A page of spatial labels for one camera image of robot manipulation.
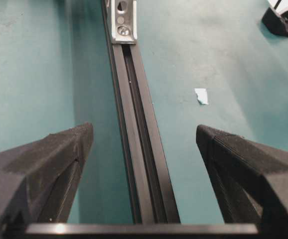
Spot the white tape piece centre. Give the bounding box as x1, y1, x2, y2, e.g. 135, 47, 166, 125
194, 88, 209, 105

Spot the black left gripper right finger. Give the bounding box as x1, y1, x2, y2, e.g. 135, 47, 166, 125
196, 124, 288, 239

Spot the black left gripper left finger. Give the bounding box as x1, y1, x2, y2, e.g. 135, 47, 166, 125
0, 122, 93, 238

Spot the black rectangular frame stand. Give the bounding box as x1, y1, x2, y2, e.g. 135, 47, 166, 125
261, 0, 288, 38

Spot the lower black aluminium rail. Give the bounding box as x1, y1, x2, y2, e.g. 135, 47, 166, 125
102, 0, 180, 224

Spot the silver metal corner fitting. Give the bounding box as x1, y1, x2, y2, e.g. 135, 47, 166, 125
107, 0, 138, 44

